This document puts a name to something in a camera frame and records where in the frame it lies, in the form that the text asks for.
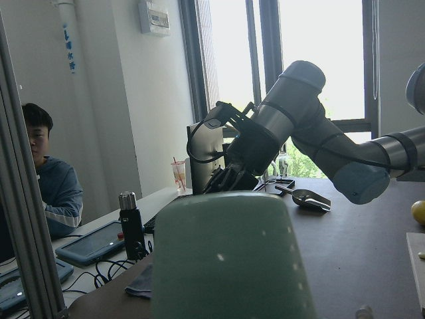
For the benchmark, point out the green plastic cup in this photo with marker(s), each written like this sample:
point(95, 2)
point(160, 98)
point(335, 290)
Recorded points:
point(228, 255)

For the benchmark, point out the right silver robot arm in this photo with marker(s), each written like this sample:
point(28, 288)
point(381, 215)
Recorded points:
point(292, 111)

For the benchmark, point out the wine glass rack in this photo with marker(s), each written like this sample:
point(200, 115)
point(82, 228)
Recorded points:
point(266, 185)

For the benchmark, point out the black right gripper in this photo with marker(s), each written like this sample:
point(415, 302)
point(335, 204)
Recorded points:
point(253, 150)

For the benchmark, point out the grey folded cloth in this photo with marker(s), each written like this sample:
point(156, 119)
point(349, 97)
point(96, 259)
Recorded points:
point(141, 286)

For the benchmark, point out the yellow lemon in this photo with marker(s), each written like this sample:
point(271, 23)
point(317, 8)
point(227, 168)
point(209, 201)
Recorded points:
point(418, 212)

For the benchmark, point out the black monitor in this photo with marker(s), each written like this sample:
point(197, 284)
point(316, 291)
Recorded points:
point(205, 145)

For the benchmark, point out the seated person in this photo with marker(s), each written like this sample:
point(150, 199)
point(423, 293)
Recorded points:
point(61, 192)

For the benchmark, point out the teach pendant tablet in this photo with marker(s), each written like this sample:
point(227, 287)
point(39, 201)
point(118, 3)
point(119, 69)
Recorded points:
point(93, 246)

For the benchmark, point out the metal scoop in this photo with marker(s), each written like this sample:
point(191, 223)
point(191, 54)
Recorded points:
point(307, 198)

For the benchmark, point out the black thermos bottle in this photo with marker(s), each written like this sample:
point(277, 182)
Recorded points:
point(132, 227)

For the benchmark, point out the aluminium frame post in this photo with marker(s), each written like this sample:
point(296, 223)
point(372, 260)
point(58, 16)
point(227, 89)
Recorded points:
point(21, 200)

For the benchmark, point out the plastic drink cup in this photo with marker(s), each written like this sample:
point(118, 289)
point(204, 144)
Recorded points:
point(178, 168)

